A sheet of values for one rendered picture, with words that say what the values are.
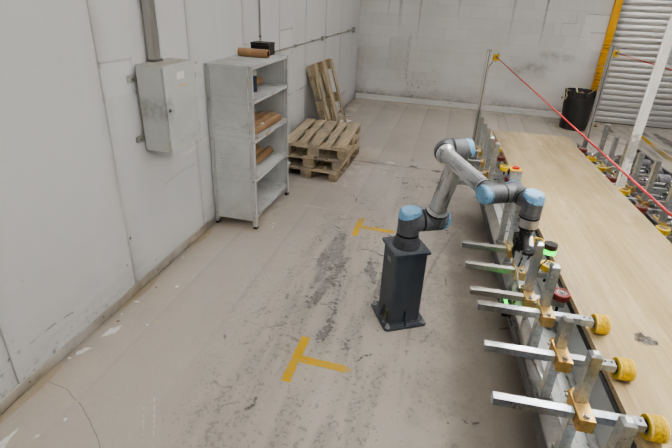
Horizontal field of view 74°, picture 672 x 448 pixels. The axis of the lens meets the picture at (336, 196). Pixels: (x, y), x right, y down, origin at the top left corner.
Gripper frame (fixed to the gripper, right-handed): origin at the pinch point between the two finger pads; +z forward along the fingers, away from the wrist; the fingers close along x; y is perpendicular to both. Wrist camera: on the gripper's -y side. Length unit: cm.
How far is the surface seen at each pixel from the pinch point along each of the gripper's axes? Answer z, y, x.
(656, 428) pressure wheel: 4, -79, -28
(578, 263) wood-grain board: 11.3, 28.8, -37.6
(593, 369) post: -11, -74, -7
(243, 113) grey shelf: -12, 174, 204
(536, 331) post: 17.5, -24.3, -6.9
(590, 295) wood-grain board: 11.1, -0.1, -34.7
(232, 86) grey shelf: -35, 175, 214
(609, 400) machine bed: 21, -54, -28
